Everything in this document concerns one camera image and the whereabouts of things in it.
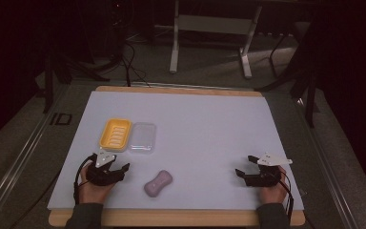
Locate white metal stand frame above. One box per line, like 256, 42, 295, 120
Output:
169, 0, 263, 80

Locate black metal stand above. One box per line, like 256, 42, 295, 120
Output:
254, 18, 322, 129
34, 47, 111, 115

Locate yellow soap dish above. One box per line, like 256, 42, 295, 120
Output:
98, 117, 132, 153

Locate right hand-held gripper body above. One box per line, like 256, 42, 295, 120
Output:
245, 153, 294, 188

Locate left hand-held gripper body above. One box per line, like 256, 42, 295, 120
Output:
86, 151, 124, 187

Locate person's right hand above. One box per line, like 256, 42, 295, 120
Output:
259, 165, 289, 205

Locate purple soap bar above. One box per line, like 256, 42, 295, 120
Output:
143, 169, 174, 198

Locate white table mat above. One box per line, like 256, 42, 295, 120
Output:
47, 90, 305, 212

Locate person's left hand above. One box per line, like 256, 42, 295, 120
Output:
77, 164, 116, 205

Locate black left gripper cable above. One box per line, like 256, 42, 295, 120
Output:
72, 153, 98, 205

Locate metal floor rail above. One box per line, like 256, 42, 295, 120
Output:
294, 96, 360, 229
0, 84, 70, 229

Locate black floor cables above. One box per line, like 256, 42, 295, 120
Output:
108, 37, 152, 88

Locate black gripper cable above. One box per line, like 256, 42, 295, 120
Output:
277, 171, 295, 223
72, 153, 98, 205

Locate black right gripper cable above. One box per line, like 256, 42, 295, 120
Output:
277, 171, 295, 223

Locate clear plastic lid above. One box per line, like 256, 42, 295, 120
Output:
128, 121, 157, 155

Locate wooden table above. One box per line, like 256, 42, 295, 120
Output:
48, 85, 307, 228

